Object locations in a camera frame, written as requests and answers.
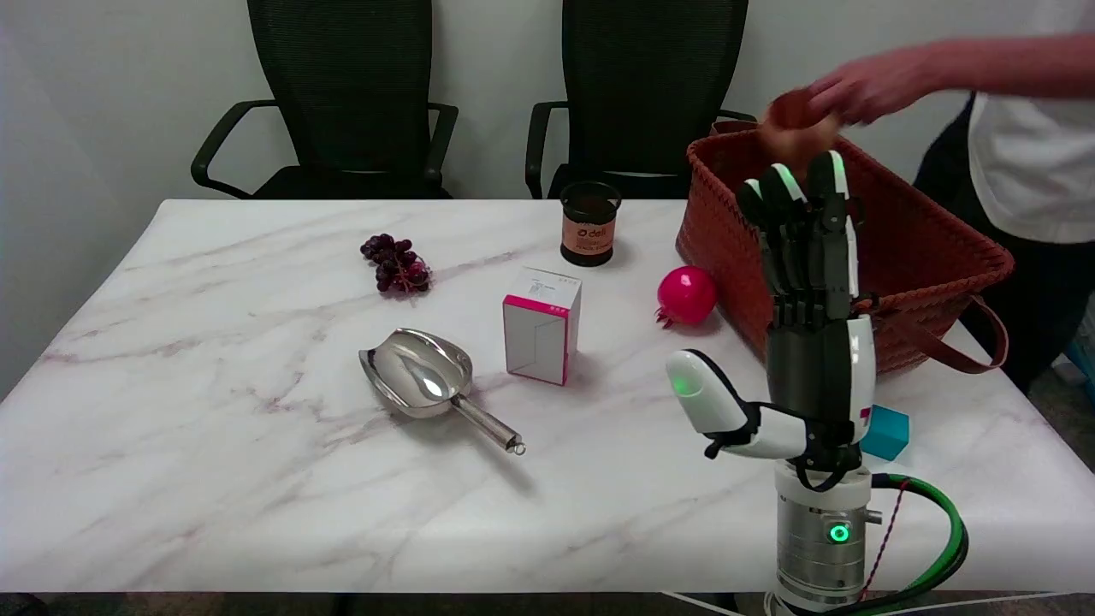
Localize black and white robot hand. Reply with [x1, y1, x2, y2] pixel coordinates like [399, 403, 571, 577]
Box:
[666, 151, 877, 473]

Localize person's bare hand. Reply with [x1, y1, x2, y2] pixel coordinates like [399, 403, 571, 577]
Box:
[807, 43, 946, 127]

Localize striped wooden cup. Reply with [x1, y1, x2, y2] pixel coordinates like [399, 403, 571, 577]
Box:
[757, 87, 843, 176]

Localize white paper box pink edges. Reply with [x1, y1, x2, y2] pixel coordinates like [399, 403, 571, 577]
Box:
[502, 266, 583, 387]

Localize person's bare forearm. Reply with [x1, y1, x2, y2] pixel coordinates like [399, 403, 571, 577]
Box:
[937, 32, 1095, 100]

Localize teal cube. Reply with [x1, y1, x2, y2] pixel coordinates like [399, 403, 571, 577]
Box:
[860, 405, 911, 462]

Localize pink pomegranate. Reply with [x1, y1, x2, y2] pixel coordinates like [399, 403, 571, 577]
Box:
[654, 265, 719, 329]

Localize red woven basket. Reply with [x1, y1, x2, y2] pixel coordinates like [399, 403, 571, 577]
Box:
[676, 126, 1015, 377]

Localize person in white shirt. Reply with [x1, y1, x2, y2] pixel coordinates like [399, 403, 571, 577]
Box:
[911, 0, 1095, 396]

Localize black mesh office chair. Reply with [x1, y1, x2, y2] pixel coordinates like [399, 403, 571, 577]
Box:
[190, 0, 459, 200]
[524, 0, 758, 200]

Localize blue storage bin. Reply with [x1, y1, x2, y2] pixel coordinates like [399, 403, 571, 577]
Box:
[1065, 338, 1095, 405]

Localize black cup with orange label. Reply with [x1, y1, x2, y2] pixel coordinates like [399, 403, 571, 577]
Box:
[559, 181, 622, 268]

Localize silver metal scoop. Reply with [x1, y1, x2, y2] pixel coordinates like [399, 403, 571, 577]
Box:
[358, 328, 526, 455]

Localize dark purple grape bunch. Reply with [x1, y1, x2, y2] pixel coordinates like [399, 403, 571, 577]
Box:
[360, 233, 433, 296]

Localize thin red wire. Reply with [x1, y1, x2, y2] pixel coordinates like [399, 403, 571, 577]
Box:
[858, 479, 909, 600]

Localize green and black cable bundle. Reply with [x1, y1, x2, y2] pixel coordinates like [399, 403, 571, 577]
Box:
[821, 472, 970, 616]

